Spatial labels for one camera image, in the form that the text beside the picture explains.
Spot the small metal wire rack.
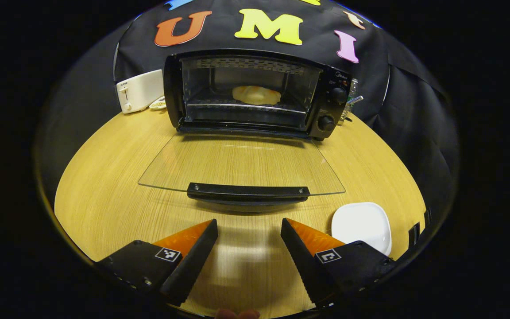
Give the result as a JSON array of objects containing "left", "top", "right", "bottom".
[{"left": 343, "top": 79, "right": 364, "bottom": 124}]

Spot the white toaster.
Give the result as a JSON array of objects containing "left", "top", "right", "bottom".
[{"left": 116, "top": 69, "right": 165, "bottom": 114}]

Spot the twisted bread roll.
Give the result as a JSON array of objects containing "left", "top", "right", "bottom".
[{"left": 232, "top": 85, "right": 282, "bottom": 106}]

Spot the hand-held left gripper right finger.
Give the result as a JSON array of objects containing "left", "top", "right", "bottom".
[{"left": 280, "top": 218, "right": 396, "bottom": 308}]

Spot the white square plate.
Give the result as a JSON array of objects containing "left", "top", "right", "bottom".
[{"left": 331, "top": 202, "right": 392, "bottom": 257}]

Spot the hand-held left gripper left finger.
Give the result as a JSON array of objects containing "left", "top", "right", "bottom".
[{"left": 95, "top": 218, "right": 219, "bottom": 307}]

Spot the black electric oven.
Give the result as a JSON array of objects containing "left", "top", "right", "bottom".
[{"left": 138, "top": 49, "right": 354, "bottom": 206}]

